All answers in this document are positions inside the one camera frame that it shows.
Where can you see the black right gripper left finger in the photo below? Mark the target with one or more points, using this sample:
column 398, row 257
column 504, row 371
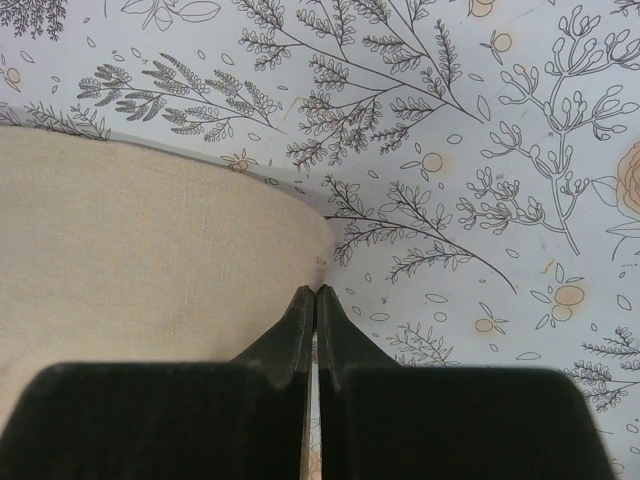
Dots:
column 246, row 418

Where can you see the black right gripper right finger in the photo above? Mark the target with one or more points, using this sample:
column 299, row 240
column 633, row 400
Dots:
column 382, row 420

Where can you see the beige cloth napkin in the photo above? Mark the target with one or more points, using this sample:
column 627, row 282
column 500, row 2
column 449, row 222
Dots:
column 115, row 252

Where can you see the floral patterned table mat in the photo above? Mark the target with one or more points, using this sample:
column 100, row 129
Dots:
column 479, row 160

